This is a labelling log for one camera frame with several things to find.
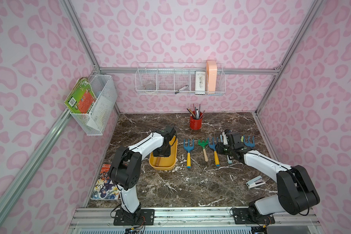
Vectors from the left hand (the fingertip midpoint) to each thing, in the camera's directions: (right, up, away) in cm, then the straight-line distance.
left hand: (163, 152), depth 92 cm
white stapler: (+53, -15, -10) cm, 56 cm away
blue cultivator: (+17, +1, +7) cm, 18 cm away
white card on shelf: (+23, +44, -1) cm, 50 cm away
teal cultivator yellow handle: (+58, +4, +9) cm, 59 cm away
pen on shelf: (+13, +41, +4) cm, 43 cm away
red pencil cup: (+22, +18, +17) cm, 33 cm away
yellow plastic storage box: (+1, -7, 0) cm, 7 cm away
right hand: (+34, +5, 0) cm, 34 cm away
